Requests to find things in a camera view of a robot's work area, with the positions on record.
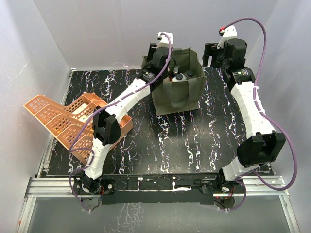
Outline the clear square bottle black cap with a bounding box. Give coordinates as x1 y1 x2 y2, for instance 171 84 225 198
185 70 196 79

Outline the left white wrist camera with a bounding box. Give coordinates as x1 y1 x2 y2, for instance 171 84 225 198
156 32 174 49

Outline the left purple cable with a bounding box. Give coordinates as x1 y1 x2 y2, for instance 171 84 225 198
69 33 173 214

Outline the orange bottle blue pump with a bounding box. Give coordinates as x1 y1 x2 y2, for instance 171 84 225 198
173 66 180 75

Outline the orange plastic basket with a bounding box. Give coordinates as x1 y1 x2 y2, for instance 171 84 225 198
24 93 133 165

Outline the olive green canvas bag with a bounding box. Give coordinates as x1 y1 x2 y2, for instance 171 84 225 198
139 48 207 116

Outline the aluminium frame rail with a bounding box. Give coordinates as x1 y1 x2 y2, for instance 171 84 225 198
17 174 300 233

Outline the white rectangular lotion bottle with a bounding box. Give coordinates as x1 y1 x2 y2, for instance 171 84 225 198
172 73 187 82

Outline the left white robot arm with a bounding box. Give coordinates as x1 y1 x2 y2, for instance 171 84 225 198
71 42 173 194

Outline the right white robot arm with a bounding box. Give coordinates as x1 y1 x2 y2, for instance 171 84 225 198
203 38 286 193

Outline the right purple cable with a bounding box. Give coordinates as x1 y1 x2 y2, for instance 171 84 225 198
218 17 297 213

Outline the purple cable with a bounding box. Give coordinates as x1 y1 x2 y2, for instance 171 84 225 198
69 33 173 214
218 17 297 213

